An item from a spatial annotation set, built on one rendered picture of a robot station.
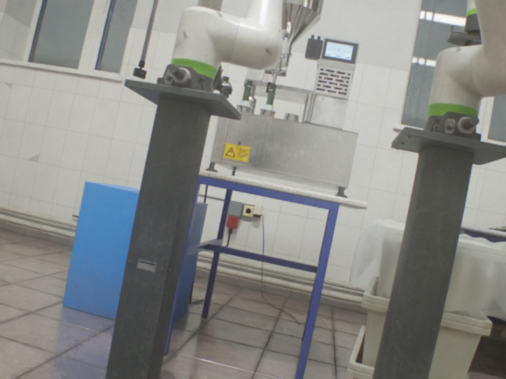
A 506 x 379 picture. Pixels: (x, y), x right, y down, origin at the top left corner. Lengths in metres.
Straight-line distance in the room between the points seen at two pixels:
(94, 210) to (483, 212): 2.68
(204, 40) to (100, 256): 1.32
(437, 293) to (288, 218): 2.49
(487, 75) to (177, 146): 0.78
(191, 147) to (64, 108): 3.05
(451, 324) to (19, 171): 3.64
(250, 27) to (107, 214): 1.28
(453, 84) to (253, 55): 0.52
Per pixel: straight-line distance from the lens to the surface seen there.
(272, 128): 2.05
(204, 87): 1.33
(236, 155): 2.05
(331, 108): 2.27
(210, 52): 1.35
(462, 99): 1.29
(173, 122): 1.31
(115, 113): 4.07
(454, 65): 1.30
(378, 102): 3.75
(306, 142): 2.03
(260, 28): 1.39
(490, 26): 1.21
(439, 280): 1.27
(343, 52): 2.33
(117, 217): 2.33
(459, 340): 1.63
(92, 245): 2.39
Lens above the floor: 0.70
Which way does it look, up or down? level
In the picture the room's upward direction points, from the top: 11 degrees clockwise
